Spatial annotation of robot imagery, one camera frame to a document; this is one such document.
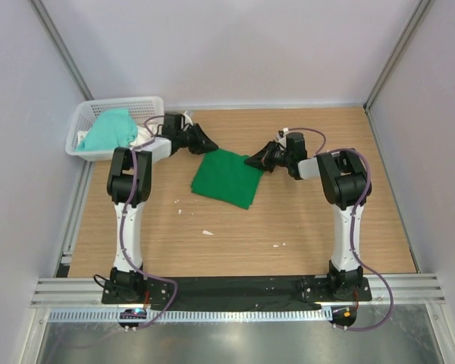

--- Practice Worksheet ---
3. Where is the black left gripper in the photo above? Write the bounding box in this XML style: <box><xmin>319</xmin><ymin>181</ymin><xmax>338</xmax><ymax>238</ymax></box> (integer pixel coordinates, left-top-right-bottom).
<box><xmin>177</xmin><ymin>124</ymin><xmax>219</xmax><ymax>155</ymax></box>

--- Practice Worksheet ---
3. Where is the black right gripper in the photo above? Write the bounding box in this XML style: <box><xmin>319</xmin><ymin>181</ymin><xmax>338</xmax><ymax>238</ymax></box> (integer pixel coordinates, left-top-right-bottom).
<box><xmin>245</xmin><ymin>140</ymin><xmax>293</xmax><ymax>172</ymax></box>

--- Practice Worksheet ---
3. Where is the green t shirt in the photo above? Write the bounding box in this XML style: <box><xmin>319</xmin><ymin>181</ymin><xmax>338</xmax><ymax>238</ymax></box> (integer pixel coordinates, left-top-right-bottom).
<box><xmin>190</xmin><ymin>149</ymin><xmax>263</xmax><ymax>209</ymax></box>

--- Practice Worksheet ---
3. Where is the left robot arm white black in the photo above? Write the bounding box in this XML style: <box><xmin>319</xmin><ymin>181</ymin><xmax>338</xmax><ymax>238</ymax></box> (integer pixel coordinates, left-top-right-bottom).
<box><xmin>102</xmin><ymin>113</ymin><xmax>218</xmax><ymax>304</ymax></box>

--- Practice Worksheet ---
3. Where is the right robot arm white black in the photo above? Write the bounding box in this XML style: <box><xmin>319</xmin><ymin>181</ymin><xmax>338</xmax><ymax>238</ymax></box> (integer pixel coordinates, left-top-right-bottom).
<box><xmin>245</xmin><ymin>128</ymin><xmax>372</xmax><ymax>300</ymax></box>

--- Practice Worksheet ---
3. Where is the white t shirt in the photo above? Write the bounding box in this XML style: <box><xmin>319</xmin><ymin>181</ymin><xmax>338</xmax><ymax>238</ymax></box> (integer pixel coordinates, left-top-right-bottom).
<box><xmin>76</xmin><ymin>124</ymin><xmax>152</xmax><ymax>152</ymax></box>

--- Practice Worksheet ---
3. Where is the teal t shirt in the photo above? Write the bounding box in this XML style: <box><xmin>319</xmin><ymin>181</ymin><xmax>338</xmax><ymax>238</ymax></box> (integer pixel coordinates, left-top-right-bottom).
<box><xmin>76</xmin><ymin>108</ymin><xmax>138</xmax><ymax>152</ymax></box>

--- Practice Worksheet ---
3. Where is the white plastic basket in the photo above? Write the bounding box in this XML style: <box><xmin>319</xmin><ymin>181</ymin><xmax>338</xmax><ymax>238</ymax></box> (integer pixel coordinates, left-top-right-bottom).
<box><xmin>65</xmin><ymin>96</ymin><xmax>165</xmax><ymax>162</ymax></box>

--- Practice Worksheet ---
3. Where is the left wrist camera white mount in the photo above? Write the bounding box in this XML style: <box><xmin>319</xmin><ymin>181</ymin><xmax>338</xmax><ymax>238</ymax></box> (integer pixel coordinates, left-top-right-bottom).
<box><xmin>183</xmin><ymin>111</ymin><xmax>194</xmax><ymax>125</ymax></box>

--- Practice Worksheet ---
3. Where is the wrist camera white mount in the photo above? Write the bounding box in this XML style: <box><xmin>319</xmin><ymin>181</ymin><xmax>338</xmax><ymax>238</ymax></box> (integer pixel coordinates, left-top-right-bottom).
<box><xmin>183</xmin><ymin>111</ymin><xmax>194</xmax><ymax>125</ymax></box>
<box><xmin>276</xmin><ymin>127</ymin><xmax>290</xmax><ymax>140</ymax></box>

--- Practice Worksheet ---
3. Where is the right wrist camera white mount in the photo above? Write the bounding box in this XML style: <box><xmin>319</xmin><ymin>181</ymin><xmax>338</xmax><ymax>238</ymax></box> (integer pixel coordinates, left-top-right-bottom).
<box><xmin>276</xmin><ymin>127</ymin><xmax>290</xmax><ymax>140</ymax></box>

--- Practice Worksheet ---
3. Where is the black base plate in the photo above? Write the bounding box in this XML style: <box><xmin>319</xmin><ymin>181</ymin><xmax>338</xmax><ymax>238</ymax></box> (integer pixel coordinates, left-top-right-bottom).
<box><xmin>102</xmin><ymin>275</ymin><xmax>372</xmax><ymax>312</ymax></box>

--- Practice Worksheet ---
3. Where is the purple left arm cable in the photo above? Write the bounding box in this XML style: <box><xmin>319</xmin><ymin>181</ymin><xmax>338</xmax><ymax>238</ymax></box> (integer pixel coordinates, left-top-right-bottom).
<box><xmin>119</xmin><ymin>115</ymin><xmax>179</xmax><ymax>329</ymax></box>

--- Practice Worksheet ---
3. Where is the white slotted cable duct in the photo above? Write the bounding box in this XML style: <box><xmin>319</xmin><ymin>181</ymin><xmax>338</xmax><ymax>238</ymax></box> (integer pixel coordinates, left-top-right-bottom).
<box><xmin>49</xmin><ymin>307</ymin><xmax>332</xmax><ymax>324</ymax></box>

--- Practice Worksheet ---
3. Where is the aluminium frame rail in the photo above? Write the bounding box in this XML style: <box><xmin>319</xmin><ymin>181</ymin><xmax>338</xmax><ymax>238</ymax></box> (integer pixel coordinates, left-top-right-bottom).
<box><xmin>30</xmin><ymin>274</ymin><xmax>445</xmax><ymax>312</ymax></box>

